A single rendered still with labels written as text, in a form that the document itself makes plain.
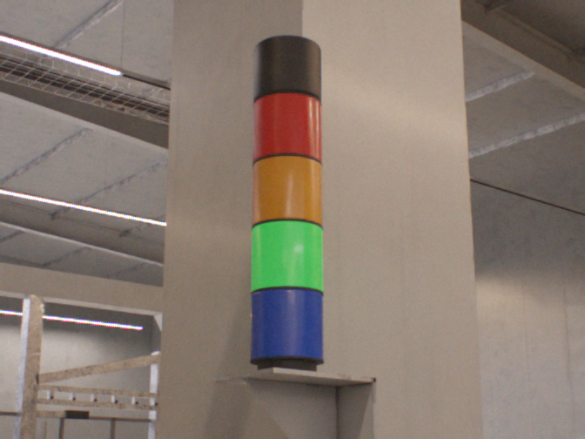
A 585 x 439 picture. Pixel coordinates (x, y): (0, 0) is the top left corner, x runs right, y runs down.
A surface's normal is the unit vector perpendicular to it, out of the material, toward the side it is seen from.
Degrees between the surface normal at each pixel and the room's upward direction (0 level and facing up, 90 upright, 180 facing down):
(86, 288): 90
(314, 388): 90
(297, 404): 90
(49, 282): 90
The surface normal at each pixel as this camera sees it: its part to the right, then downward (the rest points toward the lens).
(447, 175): 0.63, -0.21
